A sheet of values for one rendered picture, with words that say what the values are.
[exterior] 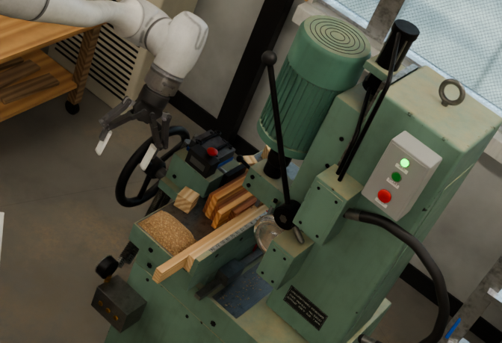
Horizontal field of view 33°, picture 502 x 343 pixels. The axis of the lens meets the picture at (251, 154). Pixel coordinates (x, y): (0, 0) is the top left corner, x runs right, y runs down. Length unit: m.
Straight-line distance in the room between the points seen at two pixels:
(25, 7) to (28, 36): 1.55
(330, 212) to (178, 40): 0.59
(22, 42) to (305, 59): 1.61
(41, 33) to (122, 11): 1.23
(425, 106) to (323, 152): 0.29
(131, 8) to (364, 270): 0.87
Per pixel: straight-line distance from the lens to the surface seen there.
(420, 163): 1.73
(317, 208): 1.88
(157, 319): 2.37
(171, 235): 2.11
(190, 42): 2.11
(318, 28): 1.94
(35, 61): 3.81
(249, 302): 2.22
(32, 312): 3.06
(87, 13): 1.91
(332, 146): 1.95
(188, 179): 2.29
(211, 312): 2.21
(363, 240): 1.96
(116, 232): 3.38
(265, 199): 2.18
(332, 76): 1.90
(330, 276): 2.06
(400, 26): 1.84
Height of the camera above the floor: 2.40
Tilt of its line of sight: 37 degrees down
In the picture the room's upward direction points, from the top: 24 degrees clockwise
